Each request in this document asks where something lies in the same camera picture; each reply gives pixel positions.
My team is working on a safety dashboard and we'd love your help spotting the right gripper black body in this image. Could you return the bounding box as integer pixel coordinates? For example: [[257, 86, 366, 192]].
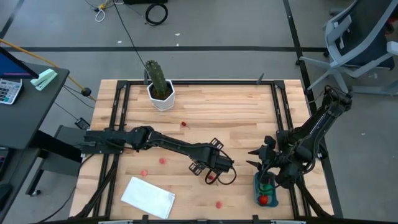
[[259, 135, 282, 177]]

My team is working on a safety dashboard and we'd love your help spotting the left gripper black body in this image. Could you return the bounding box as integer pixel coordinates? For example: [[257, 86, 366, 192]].
[[188, 137, 234, 176]]

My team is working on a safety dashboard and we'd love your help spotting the red toy bell pepper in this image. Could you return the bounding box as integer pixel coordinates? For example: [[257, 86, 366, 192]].
[[258, 183, 275, 206]]

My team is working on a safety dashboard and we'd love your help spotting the blue tupperware container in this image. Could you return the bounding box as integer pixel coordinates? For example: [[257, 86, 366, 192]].
[[253, 170, 280, 208]]

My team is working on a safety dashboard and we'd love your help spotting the white folded napkin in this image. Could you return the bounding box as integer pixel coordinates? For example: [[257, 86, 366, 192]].
[[120, 176, 176, 220]]

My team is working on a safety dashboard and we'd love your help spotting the white hexagonal planter pot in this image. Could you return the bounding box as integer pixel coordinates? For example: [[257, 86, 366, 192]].
[[146, 79, 176, 112]]

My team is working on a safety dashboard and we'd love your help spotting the tall green cactus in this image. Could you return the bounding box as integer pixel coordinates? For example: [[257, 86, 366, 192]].
[[144, 59, 169, 98]]

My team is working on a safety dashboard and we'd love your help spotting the black power adapter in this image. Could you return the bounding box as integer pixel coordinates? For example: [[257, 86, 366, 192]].
[[75, 117, 91, 131]]

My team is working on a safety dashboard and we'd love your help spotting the grey office chair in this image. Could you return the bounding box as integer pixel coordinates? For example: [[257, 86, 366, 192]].
[[298, 0, 398, 96]]

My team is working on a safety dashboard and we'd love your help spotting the mint green stapler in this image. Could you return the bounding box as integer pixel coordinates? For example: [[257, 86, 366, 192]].
[[30, 68, 58, 91]]

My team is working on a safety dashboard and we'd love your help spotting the dark grey desk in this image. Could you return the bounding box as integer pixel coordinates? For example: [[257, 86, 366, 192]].
[[0, 62, 85, 197]]

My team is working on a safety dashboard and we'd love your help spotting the white calculator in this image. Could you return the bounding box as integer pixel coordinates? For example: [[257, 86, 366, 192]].
[[0, 78, 24, 106]]

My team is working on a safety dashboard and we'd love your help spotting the computer monitor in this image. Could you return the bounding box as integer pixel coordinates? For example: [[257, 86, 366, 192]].
[[0, 46, 40, 80]]

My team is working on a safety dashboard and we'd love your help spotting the black aluminium table frame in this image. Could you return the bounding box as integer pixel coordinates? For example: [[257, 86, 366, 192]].
[[70, 79, 343, 224]]

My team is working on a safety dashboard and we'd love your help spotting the black coiled cable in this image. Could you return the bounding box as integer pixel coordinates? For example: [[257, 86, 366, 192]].
[[145, 2, 169, 27]]

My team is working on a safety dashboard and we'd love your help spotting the thin black cable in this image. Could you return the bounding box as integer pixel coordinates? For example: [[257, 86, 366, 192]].
[[112, 0, 149, 74]]

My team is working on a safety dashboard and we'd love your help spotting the yellow cable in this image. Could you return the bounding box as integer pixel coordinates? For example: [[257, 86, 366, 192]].
[[0, 38, 96, 102]]

